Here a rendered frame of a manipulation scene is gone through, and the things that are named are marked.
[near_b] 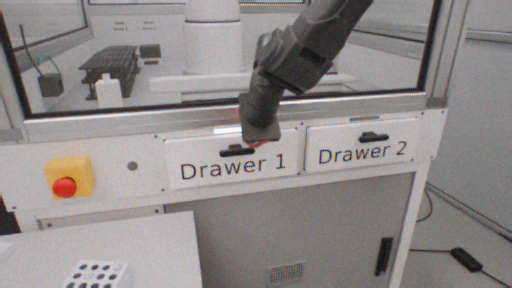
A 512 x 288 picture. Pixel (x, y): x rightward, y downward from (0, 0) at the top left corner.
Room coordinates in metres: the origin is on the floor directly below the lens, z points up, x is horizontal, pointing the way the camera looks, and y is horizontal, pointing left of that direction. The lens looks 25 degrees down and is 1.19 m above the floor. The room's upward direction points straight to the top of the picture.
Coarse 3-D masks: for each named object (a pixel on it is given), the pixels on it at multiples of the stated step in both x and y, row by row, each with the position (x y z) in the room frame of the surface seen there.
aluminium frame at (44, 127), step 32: (448, 0) 0.77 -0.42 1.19; (0, 32) 0.58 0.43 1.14; (448, 32) 0.78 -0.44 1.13; (0, 64) 0.56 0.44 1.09; (448, 64) 0.78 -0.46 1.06; (0, 96) 0.56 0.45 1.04; (320, 96) 0.72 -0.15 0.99; (352, 96) 0.73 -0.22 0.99; (384, 96) 0.74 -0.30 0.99; (416, 96) 0.76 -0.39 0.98; (448, 96) 0.79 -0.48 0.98; (0, 128) 0.56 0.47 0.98; (32, 128) 0.57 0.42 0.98; (64, 128) 0.58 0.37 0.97; (96, 128) 0.60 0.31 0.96; (128, 128) 0.61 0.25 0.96; (160, 128) 0.62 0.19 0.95; (192, 128) 0.64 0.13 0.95
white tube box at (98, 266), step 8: (80, 264) 0.41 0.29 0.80; (88, 264) 0.41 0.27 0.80; (96, 264) 0.41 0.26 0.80; (104, 264) 0.41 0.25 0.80; (112, 264) 0.41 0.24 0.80; (128, 264) 0.41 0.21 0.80; (72, 272) 0.39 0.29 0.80; (80, 272) 0.39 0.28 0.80; (96, 272) 0.39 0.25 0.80; (104, 272) 0.39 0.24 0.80; (112, 272) 0.39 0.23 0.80; (120, 272) 0.39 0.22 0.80; (128, 272) 0.40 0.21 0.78; (72, 280) 0.37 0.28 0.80; (80, 280) 0.37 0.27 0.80; (88, 280) 0.37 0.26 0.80; (96, 280) 0.37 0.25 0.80; (104, 280) 0.37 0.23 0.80; (112, 280) 0.37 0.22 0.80; (120, 280) 0.38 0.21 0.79; (128, 280) 0.40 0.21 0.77
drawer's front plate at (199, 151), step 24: (168, 144) 0.61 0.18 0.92; (192, 144) 0.62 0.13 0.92; (216, 144) 0.63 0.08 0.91; (240, 144) 0.65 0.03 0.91; (264, 144) 0.66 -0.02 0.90; (288, 144) 0.67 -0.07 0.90; (168, 168) 0.61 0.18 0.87; (192, 168) 0.62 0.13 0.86; (216, 168) 0.63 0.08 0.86; (240, 168) 0.64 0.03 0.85; (264, 168) 0.66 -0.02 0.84; (288, 168) 0.67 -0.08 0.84
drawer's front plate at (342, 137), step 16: (320, 128) 0.69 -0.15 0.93; (336, 128) 0.70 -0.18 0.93; (352, 128) 0.71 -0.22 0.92; (368, 128) 0.72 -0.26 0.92; (384, 128) 0.73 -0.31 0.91; (400, 128) 0.74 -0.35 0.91; (416, 128) 0.75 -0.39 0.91; (320, 144) 0.69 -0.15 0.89; (336, 144) 0.70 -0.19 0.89; (352, 144) 0.71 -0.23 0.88; (368, 144) 0.72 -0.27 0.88; (384, 144) 0.73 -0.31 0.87; (400, 144) 0.74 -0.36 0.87; (352, 160) 0.71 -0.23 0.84; (368, 160) 0.72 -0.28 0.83; (384, 160) 0.73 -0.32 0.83; (400, 160) 0.74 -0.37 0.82
